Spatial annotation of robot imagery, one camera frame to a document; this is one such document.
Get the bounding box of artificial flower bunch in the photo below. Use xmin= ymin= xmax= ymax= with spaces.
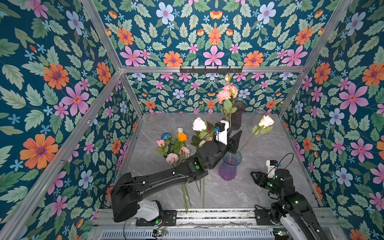
xmin=155 ymin=116 xmax=217 ymax=212

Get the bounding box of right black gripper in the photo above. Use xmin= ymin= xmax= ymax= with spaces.
xmin=249 ymin=170 xmax=283 ymax=199

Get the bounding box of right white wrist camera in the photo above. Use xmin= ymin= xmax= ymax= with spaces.
xmin=266 ymin=160 xmax=279 ymax=174

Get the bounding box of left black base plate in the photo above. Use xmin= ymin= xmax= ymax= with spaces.
xmin=136 ymin=210 xmax=178 ymax=227

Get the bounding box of black hook rail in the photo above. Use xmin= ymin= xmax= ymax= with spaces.
xmin=179 ymin=66 xmax=243 ymax=75

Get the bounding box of dark mauve glass vase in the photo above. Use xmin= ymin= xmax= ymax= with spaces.
xmin=231 ymin=101 xmax=246 ymax=131

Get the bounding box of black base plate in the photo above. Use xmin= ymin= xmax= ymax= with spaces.
xmin=136 ymin=210 xmax=178 ymax=227
xmin=254 ymin=209 xmax=280 ymax=226

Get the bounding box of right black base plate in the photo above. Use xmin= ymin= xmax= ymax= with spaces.
xmin=254 ymin=209 xmax=280 ymax=226

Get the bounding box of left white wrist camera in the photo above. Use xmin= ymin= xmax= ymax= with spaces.
xmin=214 ymin=120 xmax=230 ymax=145

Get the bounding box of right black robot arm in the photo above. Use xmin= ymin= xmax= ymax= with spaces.
xmin=251 ymin=169 xmax=328 ymax=240

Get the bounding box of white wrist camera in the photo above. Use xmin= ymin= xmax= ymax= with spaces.
xmin=266 ymin=160 xmax=279 ymax=174
xmin=214 ymin=120 xmax=230 ymax=145

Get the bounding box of cream white rose stem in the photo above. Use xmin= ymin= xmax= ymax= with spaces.
xmin=239 ymin=116 xmax=275 ymax=152

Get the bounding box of purple blue glass vase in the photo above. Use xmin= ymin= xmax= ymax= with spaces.
xmin=219 ymin=151 xmax=243 ymax=181

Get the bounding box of aluminium mounting rail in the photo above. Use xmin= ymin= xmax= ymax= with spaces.
xmin=95 ymin=207 xmax=340 ymax=229

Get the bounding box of pink carnation stem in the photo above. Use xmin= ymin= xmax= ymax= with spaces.
xmin=217 ymin=74 xmax=238 ymax=128

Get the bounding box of clear glass vase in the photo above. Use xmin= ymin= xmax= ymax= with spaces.
xmin=253 ymin=108 xmax=266 ymax=127

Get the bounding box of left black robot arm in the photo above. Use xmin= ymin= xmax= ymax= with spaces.
xmin=111 ymin=130 xmax=242 ymax=223

